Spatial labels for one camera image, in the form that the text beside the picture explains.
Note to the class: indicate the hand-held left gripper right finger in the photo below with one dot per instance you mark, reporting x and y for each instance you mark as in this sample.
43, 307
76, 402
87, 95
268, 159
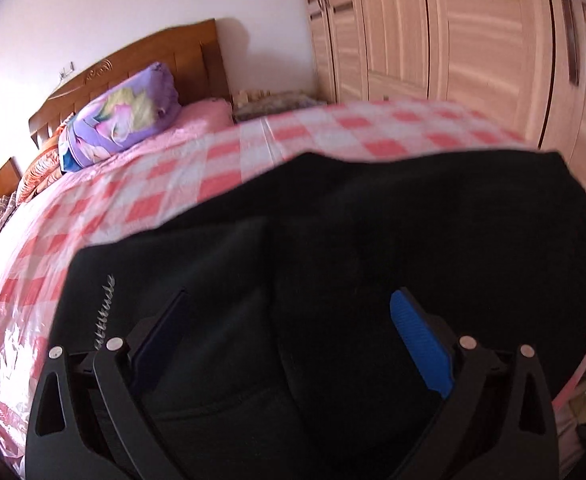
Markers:
420, 340

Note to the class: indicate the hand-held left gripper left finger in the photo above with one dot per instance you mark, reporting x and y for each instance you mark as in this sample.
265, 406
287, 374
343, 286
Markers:
163, 327

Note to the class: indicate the black pants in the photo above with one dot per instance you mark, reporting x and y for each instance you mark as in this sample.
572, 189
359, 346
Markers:
348, 240

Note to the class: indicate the pink checked bed sheet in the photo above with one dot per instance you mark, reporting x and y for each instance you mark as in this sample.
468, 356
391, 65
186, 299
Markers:
148, 185

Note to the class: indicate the orange floral pillow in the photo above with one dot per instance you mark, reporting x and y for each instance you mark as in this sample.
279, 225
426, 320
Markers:
38, 170

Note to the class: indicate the purple floral pillow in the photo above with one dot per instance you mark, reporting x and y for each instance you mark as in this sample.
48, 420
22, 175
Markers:
123, 115

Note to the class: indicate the pink pillow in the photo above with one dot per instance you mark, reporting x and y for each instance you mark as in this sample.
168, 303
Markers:
203, 115

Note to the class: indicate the nightstand with patterned cloth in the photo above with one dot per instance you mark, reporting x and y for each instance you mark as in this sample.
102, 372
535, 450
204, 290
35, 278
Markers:
278, 102

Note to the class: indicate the wooden headboard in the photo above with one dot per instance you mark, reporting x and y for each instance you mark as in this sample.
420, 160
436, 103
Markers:
193, 60

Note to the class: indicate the light wooden wardrobe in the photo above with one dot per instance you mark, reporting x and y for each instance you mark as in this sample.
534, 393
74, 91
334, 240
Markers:
473, 50

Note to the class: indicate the wall socket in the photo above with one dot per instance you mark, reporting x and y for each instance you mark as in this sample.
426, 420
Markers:
66, 70

